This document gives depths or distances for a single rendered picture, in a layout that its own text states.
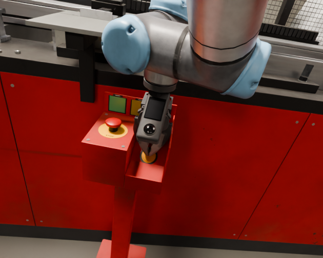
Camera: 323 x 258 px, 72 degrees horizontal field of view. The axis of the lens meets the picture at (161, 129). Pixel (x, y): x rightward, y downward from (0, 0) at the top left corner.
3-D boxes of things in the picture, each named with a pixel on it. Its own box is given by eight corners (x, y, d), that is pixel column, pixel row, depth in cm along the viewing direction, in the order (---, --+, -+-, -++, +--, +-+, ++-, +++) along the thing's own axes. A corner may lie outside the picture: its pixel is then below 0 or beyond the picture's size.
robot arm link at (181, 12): (139, -7, 36) (162, -8, 42) (134, 59, 42) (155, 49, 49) (183, 3, 33) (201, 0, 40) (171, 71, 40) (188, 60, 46)
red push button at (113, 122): (102, 134, 54) (102, 122, 52) (107, 126, 57) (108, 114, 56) (118, 137, 54) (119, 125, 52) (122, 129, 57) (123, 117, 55)
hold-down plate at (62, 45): (56, 56, 67) (55, 46, 66) (62, 52, 72) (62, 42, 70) (154, 70, 71) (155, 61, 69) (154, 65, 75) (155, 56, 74)
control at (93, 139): (82, 179, 56) (79, 119, 46) (103, 144, 69) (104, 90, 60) (160, 195, 55) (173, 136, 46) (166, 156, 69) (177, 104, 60)
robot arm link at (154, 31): (172, 29, 25) (201, 19, 33) (93, 11, 28) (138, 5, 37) (163, 91, 30) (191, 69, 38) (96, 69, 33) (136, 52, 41)
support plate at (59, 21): (25, 25, 45) (24, 20, 45) (68, 13, 67) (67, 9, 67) (114, 39, 47) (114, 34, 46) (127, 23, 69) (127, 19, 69)
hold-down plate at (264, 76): (233, 82, 73) (236, 73, 72) (228, 76, 78) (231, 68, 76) (315, 93, 76) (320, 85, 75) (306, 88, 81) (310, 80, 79)
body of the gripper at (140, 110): (170, 116, 58) (179, 73, 51) (167, 136, 51) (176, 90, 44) (142, 111, 58) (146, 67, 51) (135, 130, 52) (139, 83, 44)
